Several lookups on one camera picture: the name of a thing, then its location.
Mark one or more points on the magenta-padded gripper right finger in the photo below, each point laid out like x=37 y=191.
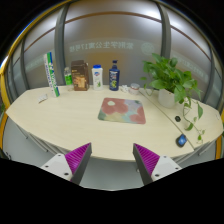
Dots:
x=148 y=160

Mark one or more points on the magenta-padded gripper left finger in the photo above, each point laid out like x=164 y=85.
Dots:
x=77 y=159

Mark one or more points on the blue computer mouse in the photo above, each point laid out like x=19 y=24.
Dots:
x=181 y=140

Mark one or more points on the floral pastel mouse pad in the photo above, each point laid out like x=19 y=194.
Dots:
x=121 y=111

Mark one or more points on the small black square object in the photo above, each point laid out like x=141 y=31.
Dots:
x=178 y=118

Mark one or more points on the green plant in white pot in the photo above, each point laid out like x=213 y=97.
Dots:
x=166 y=98

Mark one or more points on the small white packet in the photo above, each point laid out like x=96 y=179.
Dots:
x=42 y=98

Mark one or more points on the small round white jar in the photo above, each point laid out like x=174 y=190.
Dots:
x=134 y=89

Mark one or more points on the small white crumpled object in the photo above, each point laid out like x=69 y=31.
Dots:
x=124 y=88

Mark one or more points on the clear bottle with green label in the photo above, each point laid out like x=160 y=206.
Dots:
x=68 y=80

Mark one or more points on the brown carton box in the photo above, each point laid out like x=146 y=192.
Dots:
x=80 y=76

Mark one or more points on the white bottle with blue cap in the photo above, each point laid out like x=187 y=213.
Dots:
x=97 y=78

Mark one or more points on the tall white green tube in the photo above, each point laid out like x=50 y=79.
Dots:
x=52 y=75

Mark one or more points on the dark blue pump bottle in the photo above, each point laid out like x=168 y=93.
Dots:
x=114 y=78

